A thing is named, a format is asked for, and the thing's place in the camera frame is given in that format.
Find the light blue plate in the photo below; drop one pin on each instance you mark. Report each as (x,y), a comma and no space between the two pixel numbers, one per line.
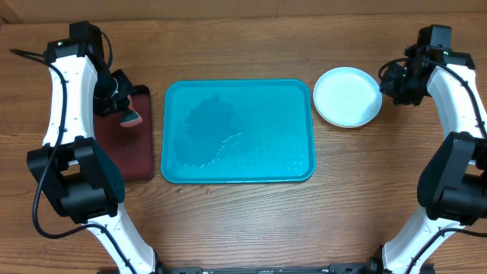
(347,97)

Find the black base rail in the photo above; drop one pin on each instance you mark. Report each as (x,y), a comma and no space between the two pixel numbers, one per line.
(334,268)

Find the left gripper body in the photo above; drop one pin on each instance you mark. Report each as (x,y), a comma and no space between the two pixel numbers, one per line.
(111,92)

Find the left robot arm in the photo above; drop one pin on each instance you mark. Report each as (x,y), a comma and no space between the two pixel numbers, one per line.
(79,187)

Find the green and red sponge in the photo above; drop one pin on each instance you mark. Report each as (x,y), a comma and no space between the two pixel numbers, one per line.
(130,116)

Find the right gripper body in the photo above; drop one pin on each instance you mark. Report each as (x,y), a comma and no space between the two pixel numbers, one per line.
(400,88)

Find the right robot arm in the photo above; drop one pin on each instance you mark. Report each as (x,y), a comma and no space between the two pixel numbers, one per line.
(451,191)

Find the dark red black-rimmed tray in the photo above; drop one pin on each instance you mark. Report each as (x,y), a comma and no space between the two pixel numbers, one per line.
(131,149)

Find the teal plastic serving tray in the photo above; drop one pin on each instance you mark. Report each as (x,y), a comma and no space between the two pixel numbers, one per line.
(237,131)

